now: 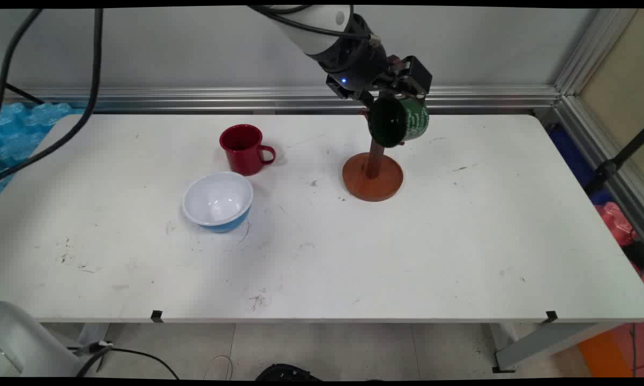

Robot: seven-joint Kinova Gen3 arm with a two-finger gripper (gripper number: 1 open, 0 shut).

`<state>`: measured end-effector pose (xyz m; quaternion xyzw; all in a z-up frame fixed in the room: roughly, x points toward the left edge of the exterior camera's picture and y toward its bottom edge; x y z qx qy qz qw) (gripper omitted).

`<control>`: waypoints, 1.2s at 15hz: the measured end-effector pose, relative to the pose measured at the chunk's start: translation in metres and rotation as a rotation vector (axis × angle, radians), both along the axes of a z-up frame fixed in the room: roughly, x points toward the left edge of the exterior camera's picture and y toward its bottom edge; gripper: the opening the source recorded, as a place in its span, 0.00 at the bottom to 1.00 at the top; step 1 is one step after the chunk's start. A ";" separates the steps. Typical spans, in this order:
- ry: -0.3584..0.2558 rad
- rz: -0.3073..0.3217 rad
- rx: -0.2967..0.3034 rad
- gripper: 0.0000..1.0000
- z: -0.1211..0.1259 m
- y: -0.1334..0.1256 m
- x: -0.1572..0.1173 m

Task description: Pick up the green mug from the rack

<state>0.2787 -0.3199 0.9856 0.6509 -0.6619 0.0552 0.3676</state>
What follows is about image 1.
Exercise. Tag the horizontal aluminium frame rail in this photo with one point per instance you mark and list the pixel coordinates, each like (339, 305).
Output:
(193, 99)

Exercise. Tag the black table edge clip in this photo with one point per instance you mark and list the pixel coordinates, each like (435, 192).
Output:
(156, 316)
(551, 316)

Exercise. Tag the red enamel mug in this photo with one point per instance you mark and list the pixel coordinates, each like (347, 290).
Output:
(241, 153)

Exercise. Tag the blue box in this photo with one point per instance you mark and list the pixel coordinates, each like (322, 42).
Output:
(571, 155)

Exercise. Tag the brown wooden mug tree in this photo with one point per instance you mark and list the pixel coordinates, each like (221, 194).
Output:
(373, 182)

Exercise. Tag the grey table leg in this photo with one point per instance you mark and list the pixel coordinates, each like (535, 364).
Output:
(547, 343)

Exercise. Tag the blue bowl with white inside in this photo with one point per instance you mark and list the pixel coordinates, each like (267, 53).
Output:
(217, 201)

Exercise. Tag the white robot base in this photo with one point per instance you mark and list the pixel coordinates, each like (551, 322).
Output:
(22, 343)

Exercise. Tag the beige wall panel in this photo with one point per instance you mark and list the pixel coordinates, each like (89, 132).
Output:
(622, 80)

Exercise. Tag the aluminium corner frame profile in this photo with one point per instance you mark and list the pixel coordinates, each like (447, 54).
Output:
(584, 59)

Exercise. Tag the blue bubble wrap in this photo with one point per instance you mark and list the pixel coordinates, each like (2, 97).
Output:
(16, 134)

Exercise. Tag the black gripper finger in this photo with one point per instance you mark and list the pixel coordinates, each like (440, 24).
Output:
(365, 99)
(420, 75)

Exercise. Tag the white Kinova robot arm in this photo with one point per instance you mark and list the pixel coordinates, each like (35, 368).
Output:
(311, 32)

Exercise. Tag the orange floor item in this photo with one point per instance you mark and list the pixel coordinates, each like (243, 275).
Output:
(603, 354)

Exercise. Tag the green mug with white print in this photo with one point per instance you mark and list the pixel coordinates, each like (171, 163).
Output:
(407, 120)

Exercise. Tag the black object on floor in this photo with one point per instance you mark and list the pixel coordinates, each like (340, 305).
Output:
(287, 372)

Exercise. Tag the red plastic bag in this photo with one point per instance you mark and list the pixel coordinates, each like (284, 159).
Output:
(616, 222)

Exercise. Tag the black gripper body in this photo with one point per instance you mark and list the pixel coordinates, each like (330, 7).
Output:
(394, 75)

